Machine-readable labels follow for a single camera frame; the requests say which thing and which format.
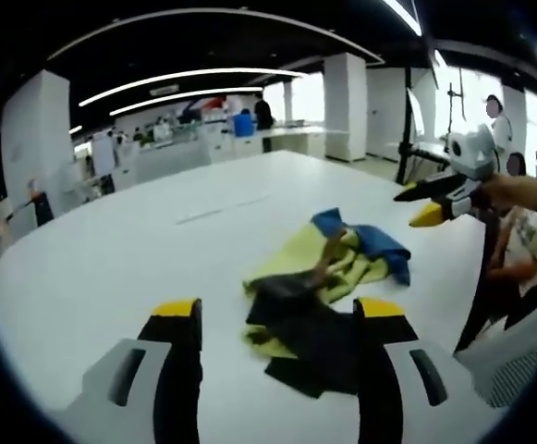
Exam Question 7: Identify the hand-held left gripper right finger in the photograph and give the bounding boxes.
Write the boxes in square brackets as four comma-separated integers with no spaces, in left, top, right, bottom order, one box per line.
[353,297,495,444]

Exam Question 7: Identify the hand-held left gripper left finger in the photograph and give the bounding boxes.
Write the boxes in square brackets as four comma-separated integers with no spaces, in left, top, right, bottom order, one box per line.
[62,298,203,444]

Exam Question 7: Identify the yellow blue black garment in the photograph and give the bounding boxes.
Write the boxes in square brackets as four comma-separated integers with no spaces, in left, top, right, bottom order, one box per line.
[241,207,412,400]

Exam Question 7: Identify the black tripod stand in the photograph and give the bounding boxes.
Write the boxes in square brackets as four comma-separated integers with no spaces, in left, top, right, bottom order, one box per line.
[396,68,452,186]

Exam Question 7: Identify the thin metal lab stand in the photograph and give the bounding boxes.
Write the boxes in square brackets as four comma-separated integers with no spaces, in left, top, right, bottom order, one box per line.
[446,68,469,138]

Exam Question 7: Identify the person's own light shirt torso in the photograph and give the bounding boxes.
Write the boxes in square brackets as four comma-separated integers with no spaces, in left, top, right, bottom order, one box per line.
[489,205,537,302]

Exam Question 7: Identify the white square pillar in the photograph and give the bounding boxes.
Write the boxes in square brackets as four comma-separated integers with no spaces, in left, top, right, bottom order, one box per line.
[322,52,369,163]

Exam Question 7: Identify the white mesh office chair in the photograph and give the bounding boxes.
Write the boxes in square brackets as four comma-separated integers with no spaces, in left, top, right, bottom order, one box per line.
[455,295,537,409]

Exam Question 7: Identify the white counter cabinets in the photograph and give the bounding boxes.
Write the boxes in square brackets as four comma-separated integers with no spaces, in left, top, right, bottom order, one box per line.
[198,123,330,164]

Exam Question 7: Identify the blue bin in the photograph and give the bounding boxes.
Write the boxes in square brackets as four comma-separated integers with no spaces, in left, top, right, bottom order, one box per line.
[232,113,257,138]

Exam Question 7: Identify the orange and black device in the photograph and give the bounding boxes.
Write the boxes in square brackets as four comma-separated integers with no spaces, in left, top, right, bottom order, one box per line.
[28,188,55,228]

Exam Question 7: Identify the white board on stand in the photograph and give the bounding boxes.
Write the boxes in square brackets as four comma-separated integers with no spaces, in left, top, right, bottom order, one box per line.
[91,135,116,176]

